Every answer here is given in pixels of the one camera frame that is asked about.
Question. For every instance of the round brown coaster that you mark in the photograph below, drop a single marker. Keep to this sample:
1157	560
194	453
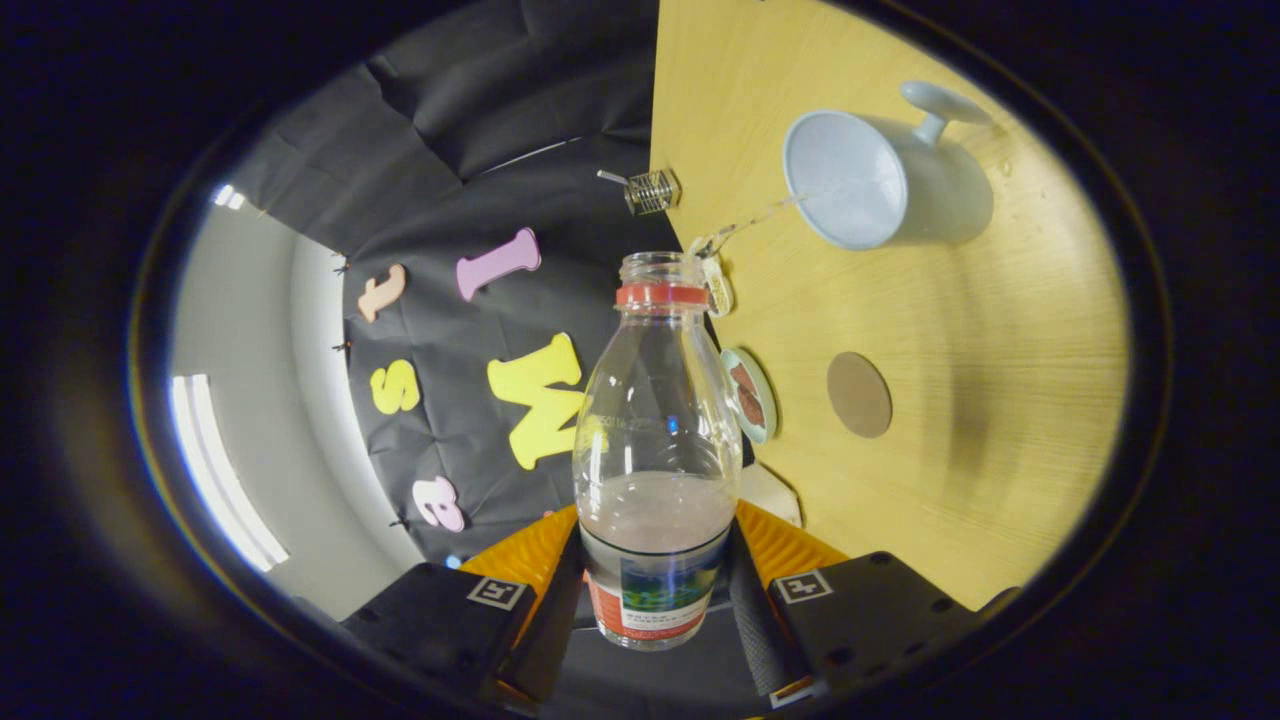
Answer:
859	395

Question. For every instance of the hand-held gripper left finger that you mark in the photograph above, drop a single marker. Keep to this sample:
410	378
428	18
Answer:
550	630

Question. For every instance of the long ceiling light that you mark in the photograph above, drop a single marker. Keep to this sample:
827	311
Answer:
225	470

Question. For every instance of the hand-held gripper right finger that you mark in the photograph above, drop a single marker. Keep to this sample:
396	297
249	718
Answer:
752	620

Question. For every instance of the pale grey cup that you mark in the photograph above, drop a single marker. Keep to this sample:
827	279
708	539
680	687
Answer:
850	180

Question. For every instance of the small ceiling light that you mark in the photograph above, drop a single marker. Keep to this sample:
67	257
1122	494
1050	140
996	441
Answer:
228	197

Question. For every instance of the black backdrop cloth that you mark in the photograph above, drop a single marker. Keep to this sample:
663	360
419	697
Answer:
470	120

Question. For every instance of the wooden table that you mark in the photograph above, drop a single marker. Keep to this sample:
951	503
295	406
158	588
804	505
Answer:
1000	400

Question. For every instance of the pale green plate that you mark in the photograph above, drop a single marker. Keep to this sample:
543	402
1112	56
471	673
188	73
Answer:
768	400

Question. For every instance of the brown food piece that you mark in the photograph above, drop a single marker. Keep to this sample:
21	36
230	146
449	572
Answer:
744	378
752	408

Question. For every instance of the white toaster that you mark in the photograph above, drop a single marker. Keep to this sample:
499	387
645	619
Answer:
770	495

